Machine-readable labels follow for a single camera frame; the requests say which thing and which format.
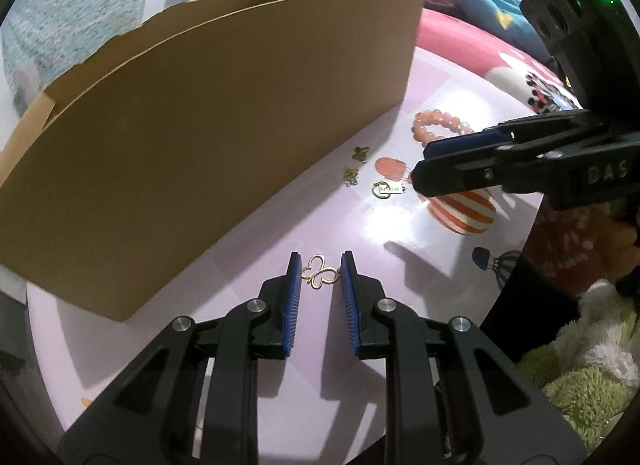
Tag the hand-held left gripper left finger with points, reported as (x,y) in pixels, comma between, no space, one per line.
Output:
(291,310)

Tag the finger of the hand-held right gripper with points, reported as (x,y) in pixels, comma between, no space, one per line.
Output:
(465,142)
(465,172)

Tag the turquoise patterned hanging cloth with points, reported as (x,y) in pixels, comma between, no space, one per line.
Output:
(60,10)

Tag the brown cardboard box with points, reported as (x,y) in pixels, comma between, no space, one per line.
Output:
(200,145)

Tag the pink printed blanket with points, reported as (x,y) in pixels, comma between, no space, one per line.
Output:
(450,32)

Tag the green plush cloth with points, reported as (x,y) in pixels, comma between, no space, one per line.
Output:
(590,375)

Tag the gold butterfly pendant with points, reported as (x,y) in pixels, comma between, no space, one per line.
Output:
(320,272)

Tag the blue printed blanket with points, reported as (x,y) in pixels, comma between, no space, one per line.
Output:
(480,0)

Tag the red patterned clothing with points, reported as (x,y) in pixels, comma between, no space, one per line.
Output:
(565,245)

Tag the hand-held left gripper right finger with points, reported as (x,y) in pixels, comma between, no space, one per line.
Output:
(350,310)

